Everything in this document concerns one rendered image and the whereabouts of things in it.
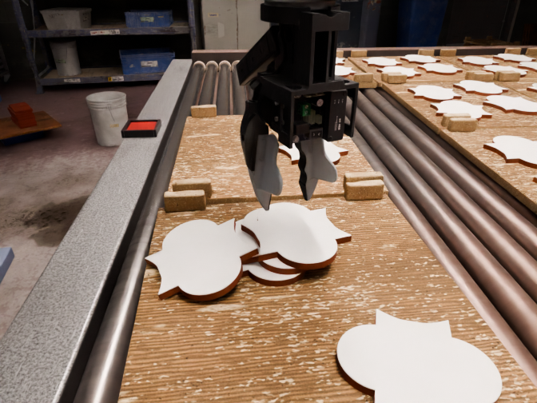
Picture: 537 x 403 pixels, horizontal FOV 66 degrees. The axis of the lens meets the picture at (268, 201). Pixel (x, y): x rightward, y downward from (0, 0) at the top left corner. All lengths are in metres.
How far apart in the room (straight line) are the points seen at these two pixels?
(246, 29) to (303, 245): 5.01
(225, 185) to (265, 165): 0.25
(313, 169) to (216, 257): 0.15
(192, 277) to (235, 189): 0.24
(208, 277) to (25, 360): 0.19
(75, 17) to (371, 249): 4.99
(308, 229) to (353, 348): 0.17
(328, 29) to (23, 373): 0.41
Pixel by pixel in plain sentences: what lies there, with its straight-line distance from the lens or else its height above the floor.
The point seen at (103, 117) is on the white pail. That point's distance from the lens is 3.48.
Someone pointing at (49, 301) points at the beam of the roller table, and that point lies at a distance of 0.55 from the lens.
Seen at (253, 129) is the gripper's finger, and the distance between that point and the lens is 0.43.
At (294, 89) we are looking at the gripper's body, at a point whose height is 1.15.
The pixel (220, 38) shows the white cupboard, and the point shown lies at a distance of 5.40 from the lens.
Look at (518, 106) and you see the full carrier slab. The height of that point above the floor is 0.95.
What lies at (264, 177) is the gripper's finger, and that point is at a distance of 0.44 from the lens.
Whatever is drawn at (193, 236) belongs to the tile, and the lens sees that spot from 0.52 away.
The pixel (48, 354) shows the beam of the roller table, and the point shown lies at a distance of 0.48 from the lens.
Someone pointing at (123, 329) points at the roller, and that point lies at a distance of 0.48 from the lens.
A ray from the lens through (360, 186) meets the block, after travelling 0.63.
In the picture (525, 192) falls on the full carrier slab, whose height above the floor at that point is 0.94.
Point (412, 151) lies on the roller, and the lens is 0.90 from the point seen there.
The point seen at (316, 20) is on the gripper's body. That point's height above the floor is 1.21.
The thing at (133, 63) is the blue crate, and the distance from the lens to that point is 5.33.
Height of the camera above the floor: 1.25
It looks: 29 degrees down
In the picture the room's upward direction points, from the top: straight up
